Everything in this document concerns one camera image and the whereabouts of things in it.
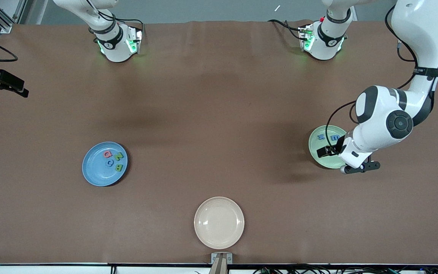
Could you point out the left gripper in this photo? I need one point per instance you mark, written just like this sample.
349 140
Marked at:
337 147

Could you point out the blue lowercase letter m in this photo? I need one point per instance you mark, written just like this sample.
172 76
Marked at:
335 137

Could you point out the blue lowercase letter x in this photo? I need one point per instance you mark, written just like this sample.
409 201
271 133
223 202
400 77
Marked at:
321 137

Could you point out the pink uppercase letter Q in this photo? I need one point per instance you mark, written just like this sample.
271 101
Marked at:
105 154

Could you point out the green uppercase letter N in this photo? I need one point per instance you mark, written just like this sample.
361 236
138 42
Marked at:
118 156

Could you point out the green uppercase letter B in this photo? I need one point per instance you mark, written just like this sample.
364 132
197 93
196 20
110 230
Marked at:
119 168

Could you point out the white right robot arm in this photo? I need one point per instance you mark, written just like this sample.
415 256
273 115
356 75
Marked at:
112 42

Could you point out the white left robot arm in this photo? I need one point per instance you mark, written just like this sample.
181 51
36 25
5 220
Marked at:
420 23

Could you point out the green plate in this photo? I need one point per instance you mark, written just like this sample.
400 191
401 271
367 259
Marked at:
325 163

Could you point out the blue plate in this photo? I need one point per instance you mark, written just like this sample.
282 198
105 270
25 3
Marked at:
97 173

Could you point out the beige plate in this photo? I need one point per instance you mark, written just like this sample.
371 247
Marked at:
219 222

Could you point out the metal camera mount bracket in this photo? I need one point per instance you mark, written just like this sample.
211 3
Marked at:
221 258

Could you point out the white table edge rail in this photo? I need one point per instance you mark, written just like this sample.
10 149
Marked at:
51 270

